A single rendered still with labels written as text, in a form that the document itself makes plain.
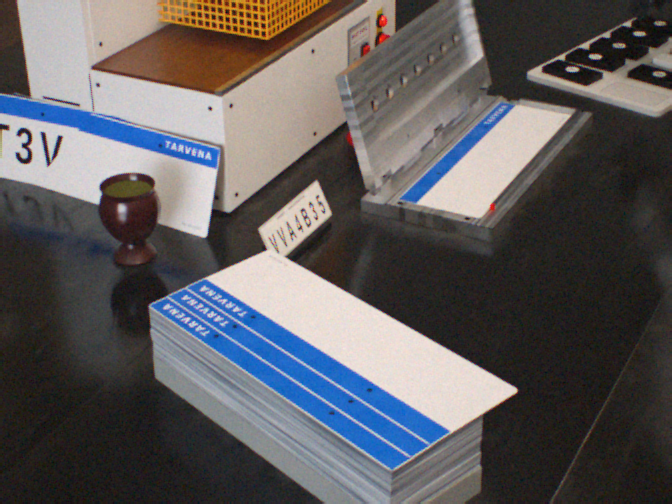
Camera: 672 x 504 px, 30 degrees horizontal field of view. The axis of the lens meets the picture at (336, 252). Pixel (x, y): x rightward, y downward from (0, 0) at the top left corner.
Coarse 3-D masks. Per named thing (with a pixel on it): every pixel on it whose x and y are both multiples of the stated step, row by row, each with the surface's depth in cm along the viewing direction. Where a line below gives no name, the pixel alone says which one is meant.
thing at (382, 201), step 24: (480, 96) 211; (576, 120) 205; (432, 144) 197; (552, 168) 194; (384, 192) 184; (528, 192) 185; (384, 216) 182; (408, 216) 180; (432, 216) 178; (456, 216) 177; (504, 216) 178
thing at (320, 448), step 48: (192, 336) 138; (192, 384) 142; (240, 384) 134; (288, 384) 130; (240, 432) 137; (288, 432) 130; (336, 432) 123; (480, 432) 126; (336, 480) 126; (384, 480) 119; (432, 480) 123; (480, 480) 129
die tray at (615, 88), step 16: (608, 32) 244; (544, 64) 230; (576, 64) 230; (640, 64) 229; (544, 80) 224; (560, 80) 223; (608, 80) 223; (624, 80) 223; (592, 96) 218; (608, 96) 217; (624, 96) 217; (640, 96) 216; (656, 96) 216; (640, 112) 213; (656, 112) 211
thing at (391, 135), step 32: (448, 0) 201; (416, 32) 194; (448, 32) 203; (352, 64) 179; (384, 64) 186; (416, 64) 195; (448, 64) 203; (480, 64) 211; (352, 96) 176; (384, 96) 186; (416, 96) 194; (448, 96) 200; (352, 128) 178; (384, 128) 185; (416, 128) 191; (384, 160) 183; (416, 160) 192
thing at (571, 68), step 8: (552, 64) 227; (560, 64) 228; (568, 64) 227; (544, 72) 226; (552, 72) 225; (560, 72) 224; (568, 72) 223; (576, 72) 224; (584, 72) 224; (592, 72) 223; (600, 72) 223; (568, 80) 223; (576, 80) 222; (584, 80) 220; (592, 80) 221
